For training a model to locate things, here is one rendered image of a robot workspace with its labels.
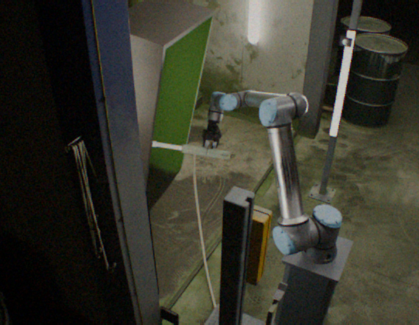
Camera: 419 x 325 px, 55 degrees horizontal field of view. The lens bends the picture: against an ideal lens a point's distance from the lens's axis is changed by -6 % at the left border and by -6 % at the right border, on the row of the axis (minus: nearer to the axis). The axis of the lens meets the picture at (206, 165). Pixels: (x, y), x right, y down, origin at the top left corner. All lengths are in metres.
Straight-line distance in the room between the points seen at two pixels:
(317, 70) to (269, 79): 0.51
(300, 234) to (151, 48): 1.09
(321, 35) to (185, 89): 1.65
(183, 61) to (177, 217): 1.26
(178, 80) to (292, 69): 1.68
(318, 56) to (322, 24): 0.30
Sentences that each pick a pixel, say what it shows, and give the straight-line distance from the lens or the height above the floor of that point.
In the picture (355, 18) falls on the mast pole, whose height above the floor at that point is 1.51.
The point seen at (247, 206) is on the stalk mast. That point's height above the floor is 1.64.
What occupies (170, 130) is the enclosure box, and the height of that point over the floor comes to 0.77.
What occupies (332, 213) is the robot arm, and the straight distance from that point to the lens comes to 2.12.
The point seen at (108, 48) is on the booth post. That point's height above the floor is 1.88.
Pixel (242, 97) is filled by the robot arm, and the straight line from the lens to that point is 2.45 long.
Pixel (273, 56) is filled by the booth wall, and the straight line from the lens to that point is 4.14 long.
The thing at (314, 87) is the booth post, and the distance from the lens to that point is 4.11.
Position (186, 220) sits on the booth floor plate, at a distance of 3.25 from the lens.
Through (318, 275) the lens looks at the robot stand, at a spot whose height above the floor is 0.63.
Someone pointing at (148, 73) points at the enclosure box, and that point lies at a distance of 2.01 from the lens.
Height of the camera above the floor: 2.29
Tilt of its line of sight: 36 degrees down
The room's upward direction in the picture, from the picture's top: straight up
